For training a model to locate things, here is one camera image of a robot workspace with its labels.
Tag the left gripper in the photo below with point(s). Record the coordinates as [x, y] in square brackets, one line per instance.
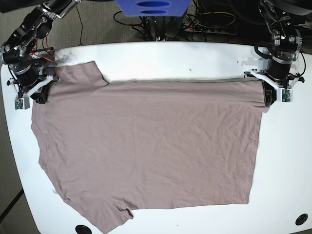
[276, 76]

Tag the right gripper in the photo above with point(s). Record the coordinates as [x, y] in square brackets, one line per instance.
[33, 81]

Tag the mauve T-shirt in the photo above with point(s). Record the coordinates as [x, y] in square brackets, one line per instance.
[110, 148]

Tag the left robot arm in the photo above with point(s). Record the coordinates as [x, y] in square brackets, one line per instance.
[284, 49]

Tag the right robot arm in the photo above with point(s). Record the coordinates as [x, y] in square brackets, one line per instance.
[30, 61]

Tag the black table grommet right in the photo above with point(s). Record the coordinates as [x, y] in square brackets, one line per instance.
[301, 219]

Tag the black table grommet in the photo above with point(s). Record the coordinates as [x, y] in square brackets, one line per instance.
[301, 219]
[82, 229]

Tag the black table grommet left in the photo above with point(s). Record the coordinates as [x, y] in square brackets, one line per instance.
[82, 229]

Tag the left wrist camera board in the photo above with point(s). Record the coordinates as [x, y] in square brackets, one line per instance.
[284, 95]

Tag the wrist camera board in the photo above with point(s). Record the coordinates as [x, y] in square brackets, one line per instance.
[284, 95]
[22, 103]

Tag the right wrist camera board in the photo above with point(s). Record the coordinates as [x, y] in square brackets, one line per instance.
[22, 103]

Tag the blue plastic mount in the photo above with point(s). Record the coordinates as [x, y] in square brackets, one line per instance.
[168, 8]

